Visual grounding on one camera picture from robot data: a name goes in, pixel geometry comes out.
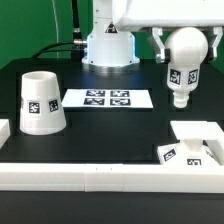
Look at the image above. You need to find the white lamp shade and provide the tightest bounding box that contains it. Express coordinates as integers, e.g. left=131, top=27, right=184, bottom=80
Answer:
left=20, top=71, right=66, bottom=135

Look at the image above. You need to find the grey thin cable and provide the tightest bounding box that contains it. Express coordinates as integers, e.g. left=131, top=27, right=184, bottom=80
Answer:
left=51, top=0, right=60, bottom=60

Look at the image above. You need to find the white marker sheet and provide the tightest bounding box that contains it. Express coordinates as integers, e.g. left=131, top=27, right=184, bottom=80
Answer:
left=62, top=89, right=153, bottom=109

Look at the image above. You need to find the white front fence wall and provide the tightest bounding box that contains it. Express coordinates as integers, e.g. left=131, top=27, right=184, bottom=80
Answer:
left=0, top=163, right=224, bottom=193

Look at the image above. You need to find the white left fence wall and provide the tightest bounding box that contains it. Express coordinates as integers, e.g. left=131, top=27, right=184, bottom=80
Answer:
left=0, top=119, right=10, bottom=149

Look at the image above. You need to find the white lamp bulb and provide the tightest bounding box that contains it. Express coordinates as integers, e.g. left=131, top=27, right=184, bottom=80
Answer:
left=165, top=27, right=208, bottom=108

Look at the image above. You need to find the black cable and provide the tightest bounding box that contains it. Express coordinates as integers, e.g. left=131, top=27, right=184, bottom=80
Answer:
left=31, top=0, right=88, bottom=59

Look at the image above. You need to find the white lamp base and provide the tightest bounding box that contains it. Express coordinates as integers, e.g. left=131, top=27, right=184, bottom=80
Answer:
left=157, top=121, right=220, bottom=167

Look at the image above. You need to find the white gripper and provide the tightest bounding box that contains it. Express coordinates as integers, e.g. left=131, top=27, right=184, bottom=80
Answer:
left=112, top=0, right=224, bottom=64

